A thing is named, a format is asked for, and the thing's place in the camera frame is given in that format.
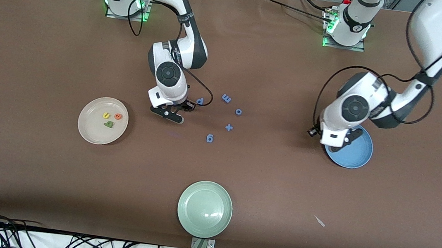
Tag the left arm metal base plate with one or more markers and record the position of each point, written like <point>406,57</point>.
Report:
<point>358,49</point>

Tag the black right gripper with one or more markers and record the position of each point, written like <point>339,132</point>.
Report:
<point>185,105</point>

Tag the beige brown plate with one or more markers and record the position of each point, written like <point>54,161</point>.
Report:
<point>95,130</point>

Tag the blue plate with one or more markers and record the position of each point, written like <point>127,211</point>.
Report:
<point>352,157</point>

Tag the blue foam letter p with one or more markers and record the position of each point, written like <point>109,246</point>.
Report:
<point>200,101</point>

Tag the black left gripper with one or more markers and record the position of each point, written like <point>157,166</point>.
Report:
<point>314,131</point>

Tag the blue foam letter m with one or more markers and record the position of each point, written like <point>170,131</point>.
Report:
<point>226,98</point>

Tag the brown table cover sheet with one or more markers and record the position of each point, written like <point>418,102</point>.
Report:
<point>33,161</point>

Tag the pale green plate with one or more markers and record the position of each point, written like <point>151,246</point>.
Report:
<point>205,209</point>

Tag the blue foam plus sign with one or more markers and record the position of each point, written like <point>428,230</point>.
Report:
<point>229,127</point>

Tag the yellow foam letter u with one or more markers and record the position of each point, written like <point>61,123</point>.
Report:
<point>106,115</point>

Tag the blue foam letter g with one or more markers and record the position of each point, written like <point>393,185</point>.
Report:
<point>210,138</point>

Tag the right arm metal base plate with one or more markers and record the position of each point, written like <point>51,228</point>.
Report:
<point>112,15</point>

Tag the small white tape scrap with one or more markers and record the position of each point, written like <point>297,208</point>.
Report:
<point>319,221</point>

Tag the orange foam letter e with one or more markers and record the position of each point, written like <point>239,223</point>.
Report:
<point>118,116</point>

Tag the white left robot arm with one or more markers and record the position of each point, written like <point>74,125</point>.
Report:
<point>355,109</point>

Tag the blue foam letter o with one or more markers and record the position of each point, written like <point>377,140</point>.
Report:
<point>238,111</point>

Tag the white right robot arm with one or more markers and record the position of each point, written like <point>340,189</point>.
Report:
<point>168,73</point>

